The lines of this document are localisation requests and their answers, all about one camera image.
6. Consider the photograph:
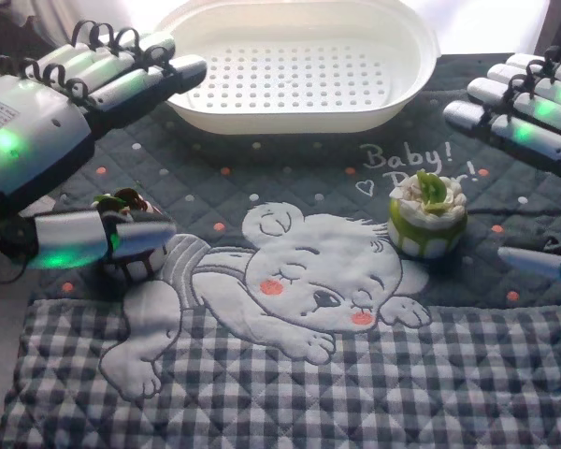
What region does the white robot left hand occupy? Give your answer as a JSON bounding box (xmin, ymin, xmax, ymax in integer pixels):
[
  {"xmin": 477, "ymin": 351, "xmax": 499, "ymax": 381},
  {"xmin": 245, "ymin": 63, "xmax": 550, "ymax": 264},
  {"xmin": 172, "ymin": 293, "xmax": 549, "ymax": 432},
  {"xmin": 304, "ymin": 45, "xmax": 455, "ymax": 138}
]
[{"xmin": 0, "ymin": 19, "xmax": 209, "ymax": 271}]

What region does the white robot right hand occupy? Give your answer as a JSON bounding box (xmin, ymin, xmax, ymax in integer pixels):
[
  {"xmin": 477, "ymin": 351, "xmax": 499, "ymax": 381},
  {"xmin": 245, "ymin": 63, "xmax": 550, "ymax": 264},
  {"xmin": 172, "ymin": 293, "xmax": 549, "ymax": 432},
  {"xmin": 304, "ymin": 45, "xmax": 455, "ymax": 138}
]
[{"xmin": 442, "ymin": 45, "xmax": 561, "ymax": 297}]

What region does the white perforated plastic basket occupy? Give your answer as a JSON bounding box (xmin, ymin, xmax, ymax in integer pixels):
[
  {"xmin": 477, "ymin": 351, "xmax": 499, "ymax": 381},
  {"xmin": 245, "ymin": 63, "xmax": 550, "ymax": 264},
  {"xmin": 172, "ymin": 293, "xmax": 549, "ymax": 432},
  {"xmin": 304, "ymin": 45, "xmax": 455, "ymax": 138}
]
[{"xmin": 156, "ymin": 0, "xmax": 443, "ymax": 136}]

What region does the green cream toy cake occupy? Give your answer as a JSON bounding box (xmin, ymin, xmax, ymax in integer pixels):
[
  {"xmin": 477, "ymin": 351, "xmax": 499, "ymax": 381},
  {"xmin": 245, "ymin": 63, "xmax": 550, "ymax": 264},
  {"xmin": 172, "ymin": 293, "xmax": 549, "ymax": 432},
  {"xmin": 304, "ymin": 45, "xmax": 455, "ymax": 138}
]
[{"xmin": 385, "ymin": 170, "xmax": 468, "ymax": 260}]

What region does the chocolate brown toy cake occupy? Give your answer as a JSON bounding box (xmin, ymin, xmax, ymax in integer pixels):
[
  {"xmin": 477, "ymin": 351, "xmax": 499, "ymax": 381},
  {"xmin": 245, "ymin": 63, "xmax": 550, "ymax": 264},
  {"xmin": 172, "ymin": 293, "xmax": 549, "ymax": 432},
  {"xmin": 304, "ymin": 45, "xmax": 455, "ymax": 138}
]
[{"xmin": 92, "ymin": 187, "xmax": 170, "ymax": 282}]

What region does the grey quilt with printed bear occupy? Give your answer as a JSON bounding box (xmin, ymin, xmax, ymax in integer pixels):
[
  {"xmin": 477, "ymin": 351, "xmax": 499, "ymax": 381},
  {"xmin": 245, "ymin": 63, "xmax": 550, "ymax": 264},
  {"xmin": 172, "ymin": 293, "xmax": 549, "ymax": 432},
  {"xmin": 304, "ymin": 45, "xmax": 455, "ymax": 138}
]
[{"xmin": 0, "ymin": 53, "xmax": 561, "ymax": 449}]

